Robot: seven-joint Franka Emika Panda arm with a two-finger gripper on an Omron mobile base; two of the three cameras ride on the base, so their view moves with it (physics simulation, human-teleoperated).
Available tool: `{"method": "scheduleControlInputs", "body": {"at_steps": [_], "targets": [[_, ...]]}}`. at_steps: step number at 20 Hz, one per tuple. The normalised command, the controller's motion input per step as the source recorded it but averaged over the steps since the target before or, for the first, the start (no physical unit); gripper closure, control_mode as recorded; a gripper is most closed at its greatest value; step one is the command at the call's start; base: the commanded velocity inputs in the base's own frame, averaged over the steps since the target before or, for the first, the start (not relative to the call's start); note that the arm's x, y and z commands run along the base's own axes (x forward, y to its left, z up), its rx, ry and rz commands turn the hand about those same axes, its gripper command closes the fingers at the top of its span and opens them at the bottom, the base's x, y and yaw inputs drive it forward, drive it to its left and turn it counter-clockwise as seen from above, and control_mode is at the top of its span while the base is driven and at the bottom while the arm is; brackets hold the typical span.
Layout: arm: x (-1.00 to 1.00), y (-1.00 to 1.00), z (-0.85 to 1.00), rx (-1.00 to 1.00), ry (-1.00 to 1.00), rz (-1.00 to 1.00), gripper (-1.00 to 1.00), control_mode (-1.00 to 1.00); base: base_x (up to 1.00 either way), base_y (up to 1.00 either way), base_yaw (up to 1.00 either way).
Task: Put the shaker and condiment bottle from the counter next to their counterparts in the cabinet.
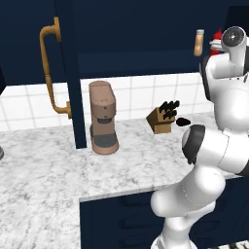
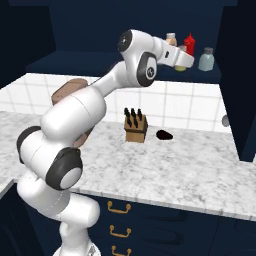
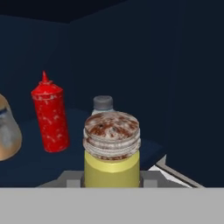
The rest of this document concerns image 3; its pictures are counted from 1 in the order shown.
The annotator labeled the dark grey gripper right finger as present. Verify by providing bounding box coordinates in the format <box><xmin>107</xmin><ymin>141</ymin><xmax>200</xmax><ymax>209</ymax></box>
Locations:
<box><xmin>138</xmin><ymin>170</ymin><xmax>187</xmax><ymax>188</ymax></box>

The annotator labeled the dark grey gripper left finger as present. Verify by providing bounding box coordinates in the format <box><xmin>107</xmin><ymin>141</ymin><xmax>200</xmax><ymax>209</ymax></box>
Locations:
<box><xmin>37</xmin><ymin>170</ymin><xmax>87</xmax><ymax>188</ymax></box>

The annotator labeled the yellow shaker with rusty lid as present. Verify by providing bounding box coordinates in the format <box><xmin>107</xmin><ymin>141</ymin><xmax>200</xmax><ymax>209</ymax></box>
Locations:
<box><xmin>82</xmin><ymin>110</ymin><xmax>142</xmax><ymax>188</ymax></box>

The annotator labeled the red condiment squeeze bottle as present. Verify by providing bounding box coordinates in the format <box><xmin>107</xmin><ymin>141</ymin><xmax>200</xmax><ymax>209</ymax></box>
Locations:
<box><xmin>31</xmin><ymin>70</ymin><xmax>71</xmax><ymax>153</ymax></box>

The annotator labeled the clear bottle with grey cap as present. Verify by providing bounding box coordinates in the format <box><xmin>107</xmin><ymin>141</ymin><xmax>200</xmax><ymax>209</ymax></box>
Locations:
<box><xmin>91</xmin><ymin>94</ymin><xmax>115</xmax><ymax>116</ymax></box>

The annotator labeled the dark blue cabinet door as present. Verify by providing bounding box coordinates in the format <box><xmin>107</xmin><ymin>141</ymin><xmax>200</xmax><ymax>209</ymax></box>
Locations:
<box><xmin>155</xmin><ymin>0</ymin><xmax>224</xmax><ymax>188</ymax></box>

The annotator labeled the tan and grey rounded jar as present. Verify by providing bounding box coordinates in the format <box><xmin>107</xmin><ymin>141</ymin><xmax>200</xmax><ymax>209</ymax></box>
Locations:
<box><xmin>0</xmin><ymin>94</ymin><xmax>23</xmax><ymax>162</ymax></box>

